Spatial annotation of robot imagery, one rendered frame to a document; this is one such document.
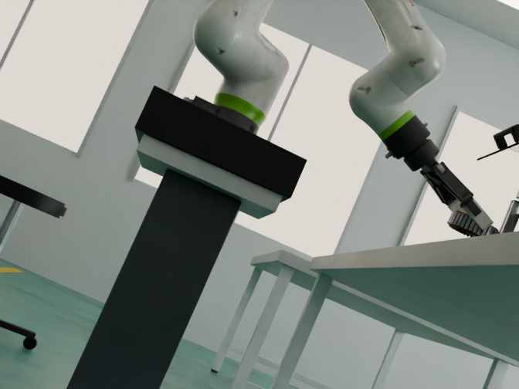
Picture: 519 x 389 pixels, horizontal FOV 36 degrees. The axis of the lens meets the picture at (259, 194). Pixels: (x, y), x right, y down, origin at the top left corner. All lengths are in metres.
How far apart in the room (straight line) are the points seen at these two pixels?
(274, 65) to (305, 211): 4.69
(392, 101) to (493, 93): 5.31
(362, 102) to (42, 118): 5.10
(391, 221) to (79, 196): 2.52
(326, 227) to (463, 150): 1.31
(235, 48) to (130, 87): 4.90
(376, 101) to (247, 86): 0.30
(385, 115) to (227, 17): 0.39
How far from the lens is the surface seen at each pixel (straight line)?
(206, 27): 1.74
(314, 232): 6.49
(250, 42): 1.76
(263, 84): 1.84
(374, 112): 1.73
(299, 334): 2.87
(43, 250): 6.54
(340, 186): 6.55
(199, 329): 6.44
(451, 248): 1.34
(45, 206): 3.02
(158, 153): 1.68
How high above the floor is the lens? 0.53
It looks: 7 degrees up
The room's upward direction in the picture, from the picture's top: 24 degrees clockwise
